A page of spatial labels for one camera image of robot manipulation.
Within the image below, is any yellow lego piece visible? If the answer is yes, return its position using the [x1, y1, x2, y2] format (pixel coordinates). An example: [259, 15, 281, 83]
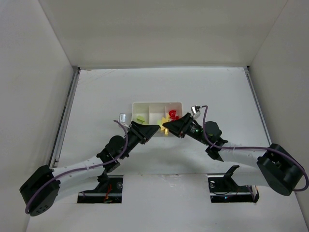
[159, 116, 171, 136]

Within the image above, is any red round lego piece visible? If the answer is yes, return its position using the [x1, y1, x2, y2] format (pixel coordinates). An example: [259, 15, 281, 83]
[169, 110, 179, 120]

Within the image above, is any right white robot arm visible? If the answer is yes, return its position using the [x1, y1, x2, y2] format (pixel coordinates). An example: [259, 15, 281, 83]
[163, 113, 309, 196]

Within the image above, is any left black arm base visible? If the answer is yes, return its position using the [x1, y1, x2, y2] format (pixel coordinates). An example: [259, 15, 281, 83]
[77, 175, 124, 204]

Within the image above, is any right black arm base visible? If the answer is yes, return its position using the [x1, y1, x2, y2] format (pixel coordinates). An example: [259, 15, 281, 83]
[208, 165, 259, 203]

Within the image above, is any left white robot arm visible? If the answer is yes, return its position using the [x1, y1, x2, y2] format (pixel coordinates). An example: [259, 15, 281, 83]
[19, 121, 160, 217]

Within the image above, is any white three-compartment container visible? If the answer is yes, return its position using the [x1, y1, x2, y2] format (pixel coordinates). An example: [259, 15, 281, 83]
[131, 102, 183, 137]

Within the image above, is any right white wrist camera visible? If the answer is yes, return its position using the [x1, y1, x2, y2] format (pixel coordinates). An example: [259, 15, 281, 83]
[191, 105, 201, 119]

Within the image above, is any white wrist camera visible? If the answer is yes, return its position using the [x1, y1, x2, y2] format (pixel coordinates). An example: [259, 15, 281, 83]
[191, 105, 201, 119]
[118, 113, 128, 128]

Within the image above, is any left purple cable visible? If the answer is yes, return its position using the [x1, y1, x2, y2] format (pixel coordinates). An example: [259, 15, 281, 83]
[25, 119, 128, 215]

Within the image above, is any purple cable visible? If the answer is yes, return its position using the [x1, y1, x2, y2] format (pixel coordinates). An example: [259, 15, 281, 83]
[199, 105, 309, 192]
[25, 119, 128, 215]

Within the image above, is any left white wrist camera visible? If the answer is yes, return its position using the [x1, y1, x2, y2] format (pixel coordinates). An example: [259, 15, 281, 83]
[118, 113, 128, 128]

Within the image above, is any right aluminium rail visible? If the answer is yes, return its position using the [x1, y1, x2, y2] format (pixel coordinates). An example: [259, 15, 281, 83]
[243, 66, 272, 145]

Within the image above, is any aluminium rail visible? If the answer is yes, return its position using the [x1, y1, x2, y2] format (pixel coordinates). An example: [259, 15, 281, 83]
[243, 66, 272, 145]
[48, 66, 81, 168]

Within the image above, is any left aluminium rail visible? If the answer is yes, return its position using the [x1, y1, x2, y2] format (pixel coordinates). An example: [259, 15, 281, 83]
[48, 66, 81, 168]

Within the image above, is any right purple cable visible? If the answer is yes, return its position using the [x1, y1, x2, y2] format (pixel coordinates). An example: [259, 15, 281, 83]
[199, 105, 309, 192]

